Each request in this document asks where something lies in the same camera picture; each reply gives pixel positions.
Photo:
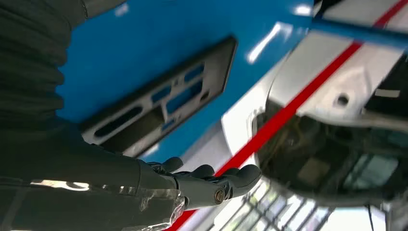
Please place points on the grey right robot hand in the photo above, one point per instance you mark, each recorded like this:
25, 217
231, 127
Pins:
79, 191

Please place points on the red barrier belt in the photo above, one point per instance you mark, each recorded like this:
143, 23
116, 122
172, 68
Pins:
287, 111

